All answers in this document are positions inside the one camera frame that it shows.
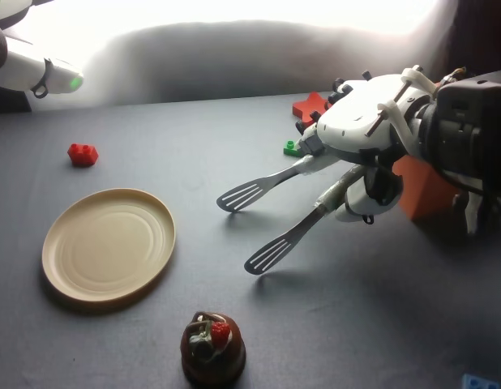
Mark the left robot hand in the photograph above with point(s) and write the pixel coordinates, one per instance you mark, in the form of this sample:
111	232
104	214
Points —
19	69

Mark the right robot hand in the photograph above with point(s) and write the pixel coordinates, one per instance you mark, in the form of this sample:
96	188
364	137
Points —
356	117

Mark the chocolate toy cake with strawberry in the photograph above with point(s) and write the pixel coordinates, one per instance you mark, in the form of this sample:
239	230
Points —
213	352

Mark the beige round plate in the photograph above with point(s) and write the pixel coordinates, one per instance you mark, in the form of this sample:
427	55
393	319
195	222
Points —
108	251

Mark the red star block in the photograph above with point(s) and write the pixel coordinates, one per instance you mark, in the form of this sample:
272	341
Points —
307	109

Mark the green toy brick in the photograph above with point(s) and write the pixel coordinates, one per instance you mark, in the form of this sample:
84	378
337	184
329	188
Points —
292	150

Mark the orange textured box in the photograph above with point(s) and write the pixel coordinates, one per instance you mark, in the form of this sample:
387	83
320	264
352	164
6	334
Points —
425	190

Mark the red toy brick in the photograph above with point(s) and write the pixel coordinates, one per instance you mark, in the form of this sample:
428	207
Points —
82	156

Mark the grey table cloth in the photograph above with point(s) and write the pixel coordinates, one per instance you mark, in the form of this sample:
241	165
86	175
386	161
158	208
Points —
335	324

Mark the light blue toy brick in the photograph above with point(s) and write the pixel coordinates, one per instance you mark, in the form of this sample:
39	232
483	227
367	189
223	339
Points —
479	383

